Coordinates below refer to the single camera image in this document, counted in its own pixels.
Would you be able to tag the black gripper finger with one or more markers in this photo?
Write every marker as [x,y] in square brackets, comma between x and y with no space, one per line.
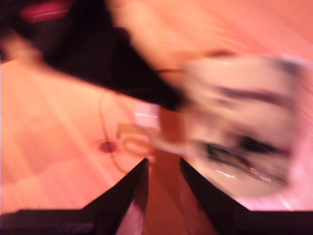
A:
[97,54]
[215,208]
[122,208]

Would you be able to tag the white mug with blue print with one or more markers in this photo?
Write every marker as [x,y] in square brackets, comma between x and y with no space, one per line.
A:
[244,117]

